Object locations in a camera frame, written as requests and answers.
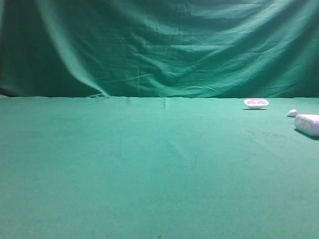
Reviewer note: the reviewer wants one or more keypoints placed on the white earphone case lid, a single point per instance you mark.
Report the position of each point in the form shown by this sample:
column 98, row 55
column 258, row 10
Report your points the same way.
column 256, row 103

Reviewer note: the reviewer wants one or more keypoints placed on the green backdrop curtain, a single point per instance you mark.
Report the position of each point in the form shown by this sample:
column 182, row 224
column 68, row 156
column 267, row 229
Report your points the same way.
column 160, row 48

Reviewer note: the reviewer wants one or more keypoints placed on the green table cloth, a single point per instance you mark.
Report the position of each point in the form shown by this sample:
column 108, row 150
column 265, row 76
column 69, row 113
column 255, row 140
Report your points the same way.
column 156, row 168

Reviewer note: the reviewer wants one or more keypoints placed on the white earbud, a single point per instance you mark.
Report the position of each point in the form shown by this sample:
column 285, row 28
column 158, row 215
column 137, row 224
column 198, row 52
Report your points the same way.
column 292, row 113

